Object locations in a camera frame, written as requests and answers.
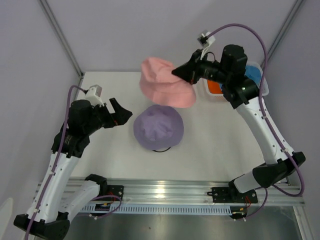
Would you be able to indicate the right aluminium corner post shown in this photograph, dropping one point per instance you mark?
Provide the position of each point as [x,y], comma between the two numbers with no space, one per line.
[285,27]

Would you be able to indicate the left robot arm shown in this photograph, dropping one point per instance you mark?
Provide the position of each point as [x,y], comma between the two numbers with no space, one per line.
[48,217]

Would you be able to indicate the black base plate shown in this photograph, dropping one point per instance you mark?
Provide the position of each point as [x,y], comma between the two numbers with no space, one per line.
[112,193]
[231,195]

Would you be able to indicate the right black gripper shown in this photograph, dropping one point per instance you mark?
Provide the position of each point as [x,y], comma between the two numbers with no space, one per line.
[190,71]

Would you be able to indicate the blue bucket hat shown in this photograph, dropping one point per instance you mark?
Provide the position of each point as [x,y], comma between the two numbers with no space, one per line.
[253,73]

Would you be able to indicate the aluminium mounting rail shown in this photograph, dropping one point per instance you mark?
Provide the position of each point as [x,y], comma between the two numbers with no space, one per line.
[180,192]

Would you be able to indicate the white plastic basket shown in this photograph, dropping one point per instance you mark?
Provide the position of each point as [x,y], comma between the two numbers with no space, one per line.
[220,98]

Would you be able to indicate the white slotted cable duct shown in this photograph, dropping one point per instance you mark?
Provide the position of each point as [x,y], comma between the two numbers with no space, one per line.
[154,209]

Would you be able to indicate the purple bucket hat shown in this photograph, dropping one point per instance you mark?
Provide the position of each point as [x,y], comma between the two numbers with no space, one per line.
[158,127]

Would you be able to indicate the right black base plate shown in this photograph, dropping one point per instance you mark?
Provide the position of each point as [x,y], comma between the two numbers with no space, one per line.
[231,195]

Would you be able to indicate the black wire hat stand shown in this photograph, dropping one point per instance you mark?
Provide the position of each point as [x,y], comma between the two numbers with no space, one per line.
[162,150]

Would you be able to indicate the aluminium corner post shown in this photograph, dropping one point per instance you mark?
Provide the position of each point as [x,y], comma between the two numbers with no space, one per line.
[285,27]
[57,30]

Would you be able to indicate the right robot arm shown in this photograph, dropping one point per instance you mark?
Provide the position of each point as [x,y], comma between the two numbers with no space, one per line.
[280,160]

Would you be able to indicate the pink bucket hat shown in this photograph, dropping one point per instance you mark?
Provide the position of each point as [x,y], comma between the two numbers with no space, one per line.
[160,86]

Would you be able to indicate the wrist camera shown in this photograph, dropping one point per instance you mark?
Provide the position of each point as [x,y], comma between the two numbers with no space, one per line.
[93,95]
[206,40]

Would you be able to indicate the orange bucket hat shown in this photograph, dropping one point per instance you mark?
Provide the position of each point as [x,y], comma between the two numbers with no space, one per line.
[214,87]

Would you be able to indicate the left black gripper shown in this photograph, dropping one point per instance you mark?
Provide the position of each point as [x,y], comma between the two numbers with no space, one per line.
[121,116]

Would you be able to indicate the left aluminium corner post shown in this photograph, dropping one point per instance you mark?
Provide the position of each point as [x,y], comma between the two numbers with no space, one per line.
[57,30]

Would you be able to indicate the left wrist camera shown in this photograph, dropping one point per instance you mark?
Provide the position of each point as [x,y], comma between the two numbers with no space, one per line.
[93,95]

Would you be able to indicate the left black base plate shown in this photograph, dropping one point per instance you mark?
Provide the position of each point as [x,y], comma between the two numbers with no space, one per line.
[112,193]

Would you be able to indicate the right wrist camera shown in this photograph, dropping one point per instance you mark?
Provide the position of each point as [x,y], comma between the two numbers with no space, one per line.
[206,40]

